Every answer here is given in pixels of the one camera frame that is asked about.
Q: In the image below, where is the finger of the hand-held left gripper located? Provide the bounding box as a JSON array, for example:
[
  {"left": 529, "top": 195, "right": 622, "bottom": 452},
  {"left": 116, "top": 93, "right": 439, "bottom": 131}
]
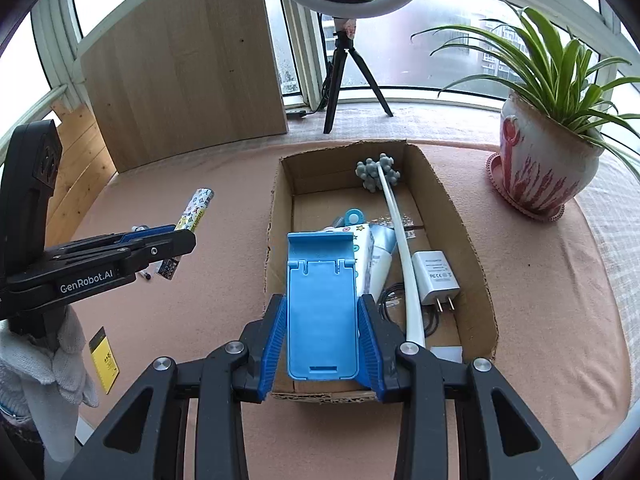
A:
[
  {"left": 14, "top": 230, "right": 197, "bottom": 282},
  {"left": 46, "top": 225, "right": 176, "bottom": 259}
]

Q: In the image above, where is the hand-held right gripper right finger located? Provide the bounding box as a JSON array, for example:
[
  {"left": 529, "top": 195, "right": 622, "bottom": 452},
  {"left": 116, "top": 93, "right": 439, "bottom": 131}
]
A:
[{"left": 356, "top": 294, "right": 581, "bottom": 480}]

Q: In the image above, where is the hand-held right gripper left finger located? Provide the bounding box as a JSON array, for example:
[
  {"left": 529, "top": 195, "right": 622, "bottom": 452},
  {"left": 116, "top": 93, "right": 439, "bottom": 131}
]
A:
[{"left": 60, "top": 294, "right": 288, "bottom": 480}]

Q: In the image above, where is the patterned tube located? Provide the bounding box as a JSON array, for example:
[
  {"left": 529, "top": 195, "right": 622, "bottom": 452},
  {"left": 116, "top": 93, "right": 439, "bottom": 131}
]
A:
[{"left": 157, "top": 187, "right": 216, "bottom": 281}]

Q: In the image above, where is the black hair tie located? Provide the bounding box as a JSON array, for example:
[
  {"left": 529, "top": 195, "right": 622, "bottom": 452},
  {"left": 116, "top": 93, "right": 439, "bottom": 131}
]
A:
[{"left": 377, "top": 285, "right": 441, "bottom": 336}]

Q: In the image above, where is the blue phone stand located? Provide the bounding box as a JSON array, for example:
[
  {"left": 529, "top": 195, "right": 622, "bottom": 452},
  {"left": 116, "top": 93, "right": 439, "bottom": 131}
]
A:
[{"left": 286, "top": 230, "right": 361, "bottom": 381}]

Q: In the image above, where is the star-printed tissue packet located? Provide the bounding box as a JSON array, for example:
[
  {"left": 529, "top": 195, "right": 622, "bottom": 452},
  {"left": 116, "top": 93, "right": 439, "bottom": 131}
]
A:
[{"left": 350, "top": 223, "right": 375, "bottom": 296}]

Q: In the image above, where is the white blue sunscreen bottle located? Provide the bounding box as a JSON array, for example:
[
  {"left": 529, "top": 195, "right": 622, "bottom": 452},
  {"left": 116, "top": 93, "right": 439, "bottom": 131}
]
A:
[{"left": 367, "top": 225, "right": 398, "bottom": 301}]

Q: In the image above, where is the white charger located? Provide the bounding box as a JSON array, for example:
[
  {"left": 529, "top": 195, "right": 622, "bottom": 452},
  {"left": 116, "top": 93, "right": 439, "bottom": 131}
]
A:
[{"left": 411, "top": 250, "right": 461, "bottom": 313}]

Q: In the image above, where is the black card with yellow print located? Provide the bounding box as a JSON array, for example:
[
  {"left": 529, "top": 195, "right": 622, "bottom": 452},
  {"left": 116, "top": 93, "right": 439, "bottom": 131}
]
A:
[{"left": 88, "top": 326, "right": 121, "bottom": 395}]

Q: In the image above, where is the cardboard box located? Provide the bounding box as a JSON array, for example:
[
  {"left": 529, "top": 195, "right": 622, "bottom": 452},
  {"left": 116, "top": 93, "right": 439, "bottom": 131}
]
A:
[{"left": 263, "top": 140, "right": 500, "bottom": 405}]

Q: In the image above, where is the grey ball massager white handle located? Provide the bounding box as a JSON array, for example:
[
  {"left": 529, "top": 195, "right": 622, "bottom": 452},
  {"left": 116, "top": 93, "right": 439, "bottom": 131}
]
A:
[{"left": 356, "top": 153, "right": 427, "bottom": 351}]

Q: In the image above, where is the person's left forearm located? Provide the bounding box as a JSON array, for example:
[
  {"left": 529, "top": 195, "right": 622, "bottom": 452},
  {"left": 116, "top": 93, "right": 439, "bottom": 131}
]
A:
[{"left": 0, "top": 407, "right": 46, "bottom": 480}]

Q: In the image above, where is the person's left hand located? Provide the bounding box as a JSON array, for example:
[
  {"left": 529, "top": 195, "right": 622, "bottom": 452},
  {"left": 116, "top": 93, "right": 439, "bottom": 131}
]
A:
[{"left": 0, "top": 305, "right": 101, "bottom": 463}]

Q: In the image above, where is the pine plank board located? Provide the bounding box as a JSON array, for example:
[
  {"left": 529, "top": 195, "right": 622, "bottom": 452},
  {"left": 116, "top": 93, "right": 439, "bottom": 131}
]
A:
[{"left": 42, "top": 100, "right": 117, "bottom": 248}]

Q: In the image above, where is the light oak board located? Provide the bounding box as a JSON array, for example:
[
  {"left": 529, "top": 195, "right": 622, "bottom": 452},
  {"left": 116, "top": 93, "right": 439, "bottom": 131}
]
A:
[{"left": 77, "top": 0, "right": 289, "bottom": 173}]

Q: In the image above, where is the black tripod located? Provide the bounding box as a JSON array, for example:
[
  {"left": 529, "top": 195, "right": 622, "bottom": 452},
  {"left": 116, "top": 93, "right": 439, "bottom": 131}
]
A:
[{"left": 322, "top": 17, "right": 394, "bottom": 135}]

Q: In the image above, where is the green spider plant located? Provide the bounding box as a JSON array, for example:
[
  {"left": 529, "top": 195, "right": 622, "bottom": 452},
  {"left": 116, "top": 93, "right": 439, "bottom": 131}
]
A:
[{"left": 411, "top": 2, "right": 640, "bottom": 181}]

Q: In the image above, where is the black ring light cable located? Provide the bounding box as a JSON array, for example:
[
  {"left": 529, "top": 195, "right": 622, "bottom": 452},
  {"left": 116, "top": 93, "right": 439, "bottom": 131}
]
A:
[{"left": 287, "top": 60, "right": 336, "bottom": 120}]

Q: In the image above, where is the white window frame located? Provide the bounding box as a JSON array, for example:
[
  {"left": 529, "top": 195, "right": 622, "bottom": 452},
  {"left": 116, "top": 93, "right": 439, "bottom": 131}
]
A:
[{"left": 0, "top": 0, "right": 640, "bottom": 121}]

